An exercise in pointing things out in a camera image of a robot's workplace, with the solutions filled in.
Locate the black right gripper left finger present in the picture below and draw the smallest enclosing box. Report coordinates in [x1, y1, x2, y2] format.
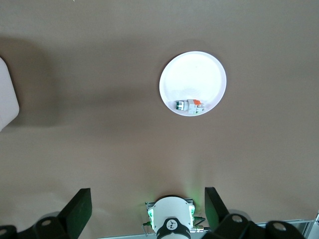
[0, 188, 93, 239]

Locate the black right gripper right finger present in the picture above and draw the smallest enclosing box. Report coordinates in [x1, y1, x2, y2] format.
[204, 186, 312, 239]

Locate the white lidded storage box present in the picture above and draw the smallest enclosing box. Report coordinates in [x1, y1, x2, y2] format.
[0, 56, 20, 133]

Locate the pink round plate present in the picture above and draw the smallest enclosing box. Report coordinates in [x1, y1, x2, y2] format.
[159, 51, 228, 118]

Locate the green push-button switch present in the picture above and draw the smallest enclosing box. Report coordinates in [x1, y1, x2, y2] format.
[173, 99, 206, 117]

